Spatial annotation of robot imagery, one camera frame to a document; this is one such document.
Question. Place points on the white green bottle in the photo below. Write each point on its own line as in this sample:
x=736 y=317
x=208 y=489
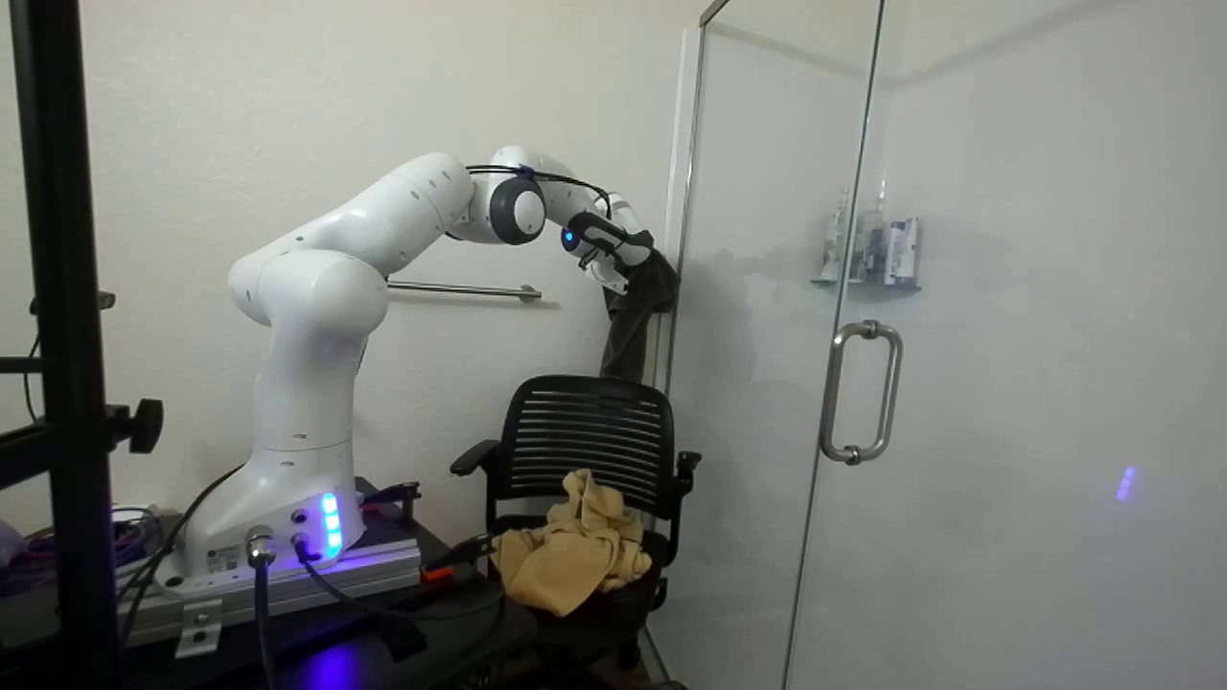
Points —
x=867 y=249

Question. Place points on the black clamp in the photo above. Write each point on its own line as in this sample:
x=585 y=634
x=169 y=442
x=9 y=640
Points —
x=389 y=498

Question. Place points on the metal towel rail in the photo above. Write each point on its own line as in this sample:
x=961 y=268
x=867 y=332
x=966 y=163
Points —
x=464 y=294

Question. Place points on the yellow towel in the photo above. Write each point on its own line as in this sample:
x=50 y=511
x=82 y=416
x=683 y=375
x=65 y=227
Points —
x=576 y=549

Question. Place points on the black stand knob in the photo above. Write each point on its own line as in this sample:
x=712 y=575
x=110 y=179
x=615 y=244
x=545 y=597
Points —
x=141 y=425

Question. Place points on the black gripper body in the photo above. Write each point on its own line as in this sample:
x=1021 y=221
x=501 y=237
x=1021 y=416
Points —
x=598 y=237

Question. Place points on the glass shower door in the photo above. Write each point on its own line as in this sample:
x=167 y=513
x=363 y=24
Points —
x=1048 y=386

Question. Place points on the black mesh office chair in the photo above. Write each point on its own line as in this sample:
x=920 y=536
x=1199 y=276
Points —
x=587 y=425

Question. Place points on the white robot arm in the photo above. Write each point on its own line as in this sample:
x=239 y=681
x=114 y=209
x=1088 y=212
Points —
x=309 y=345

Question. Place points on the blue white container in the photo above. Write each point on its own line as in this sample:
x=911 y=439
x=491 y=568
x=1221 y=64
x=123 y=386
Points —
x=905 y=249

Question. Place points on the shower caddy shelf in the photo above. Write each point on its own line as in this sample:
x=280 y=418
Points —
x=867 y=280

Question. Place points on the fixed glass shower panel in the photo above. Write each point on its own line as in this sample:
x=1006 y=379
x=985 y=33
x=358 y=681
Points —
x=753 y=321

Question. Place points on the black stand pole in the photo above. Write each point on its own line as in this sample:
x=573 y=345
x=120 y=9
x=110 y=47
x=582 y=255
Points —
x=69 y=386

